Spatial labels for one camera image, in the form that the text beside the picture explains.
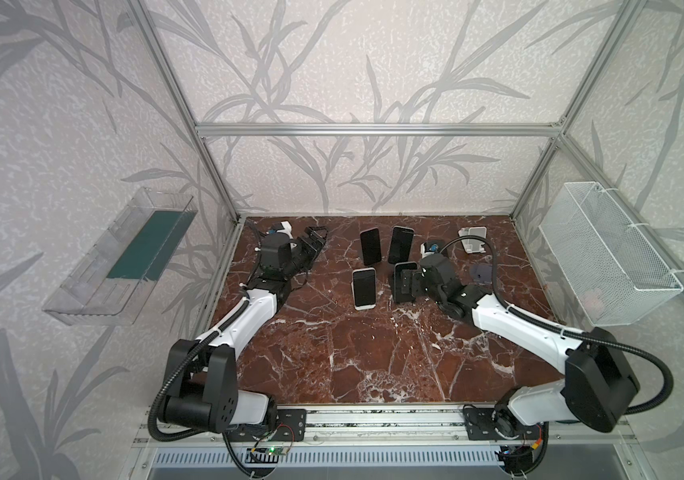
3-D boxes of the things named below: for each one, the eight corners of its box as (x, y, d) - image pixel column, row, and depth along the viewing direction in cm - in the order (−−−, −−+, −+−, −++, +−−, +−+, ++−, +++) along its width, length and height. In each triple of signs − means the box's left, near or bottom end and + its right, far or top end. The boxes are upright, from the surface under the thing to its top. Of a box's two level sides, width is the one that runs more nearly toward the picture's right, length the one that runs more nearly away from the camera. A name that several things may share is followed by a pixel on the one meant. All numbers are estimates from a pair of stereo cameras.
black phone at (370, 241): (364, 266, 108) (364, 242, 97) (360, 255, 111) (360, 230, 100) (381, 263, 109) (383, 238, 98) (377, 252, 112) (378, 227, 101)
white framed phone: (354, 311, 96) (354, 287, 85) (352, 294, 100) (351, 269, 89) (376, 308, 97) (378, 284, 85) (373, 291, 101) (374, 266, 89)
